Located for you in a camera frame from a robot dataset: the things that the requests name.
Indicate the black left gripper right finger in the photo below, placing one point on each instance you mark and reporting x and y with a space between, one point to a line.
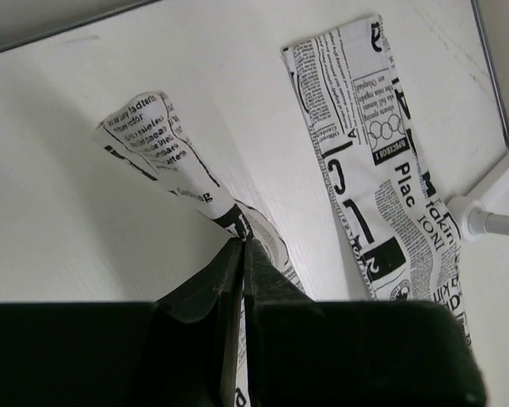
301 352

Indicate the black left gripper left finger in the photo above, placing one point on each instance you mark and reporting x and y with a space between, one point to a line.
180 350

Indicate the newspaper print trousers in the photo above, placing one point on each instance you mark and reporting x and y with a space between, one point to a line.
404 239

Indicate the white metal clothes rack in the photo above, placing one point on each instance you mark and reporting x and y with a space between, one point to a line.
472 212

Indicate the aluminium side rail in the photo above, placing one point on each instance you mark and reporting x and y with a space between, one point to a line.
491 70

